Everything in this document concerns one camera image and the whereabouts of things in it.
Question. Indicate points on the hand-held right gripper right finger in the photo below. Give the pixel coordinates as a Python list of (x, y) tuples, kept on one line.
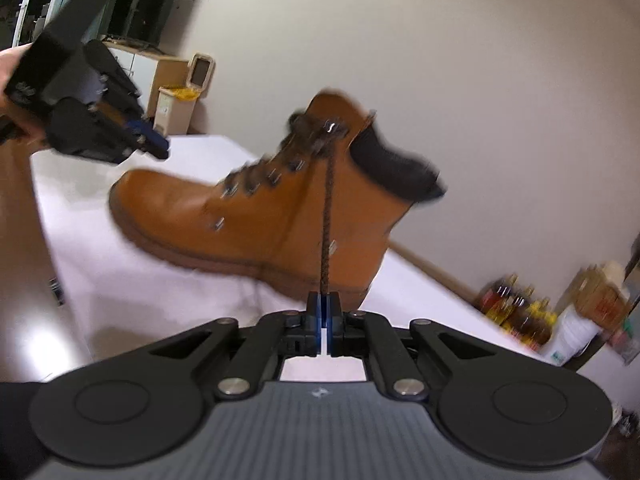
[(334, 325)]

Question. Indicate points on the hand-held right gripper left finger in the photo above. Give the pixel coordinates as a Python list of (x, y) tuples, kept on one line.
[(317, 325)]

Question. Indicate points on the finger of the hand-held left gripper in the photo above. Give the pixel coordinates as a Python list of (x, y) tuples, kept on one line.
[(127, 97), (147, 135)]

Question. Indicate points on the dark brown shoelace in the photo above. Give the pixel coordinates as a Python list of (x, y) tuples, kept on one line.
[(327, 220)]

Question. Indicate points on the brown leather boot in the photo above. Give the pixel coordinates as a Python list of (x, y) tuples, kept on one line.
[(240, 220)]

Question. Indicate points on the person's left hand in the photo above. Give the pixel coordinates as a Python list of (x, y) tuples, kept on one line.
[(12, 67)]

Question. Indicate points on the white wooden television cabinet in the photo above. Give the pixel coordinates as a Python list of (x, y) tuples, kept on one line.
[(150, 72)]

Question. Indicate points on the beige trash bin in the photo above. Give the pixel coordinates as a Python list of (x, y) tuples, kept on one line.
[(180, 105)]

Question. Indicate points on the black flat television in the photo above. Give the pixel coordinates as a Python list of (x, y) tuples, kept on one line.
[(145, 5)]

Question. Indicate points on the dark bottle with yellow label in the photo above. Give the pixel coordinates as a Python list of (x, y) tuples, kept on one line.
[(527, 320), (547, 322)]

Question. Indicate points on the white plastic bucket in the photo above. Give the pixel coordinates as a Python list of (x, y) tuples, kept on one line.
[(570, 335)]

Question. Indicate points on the cardboard box with red label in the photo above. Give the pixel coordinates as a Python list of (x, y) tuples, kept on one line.
[(597, 300)]

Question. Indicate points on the beige straw hat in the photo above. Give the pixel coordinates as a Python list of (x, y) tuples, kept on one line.
[(615, 271)]

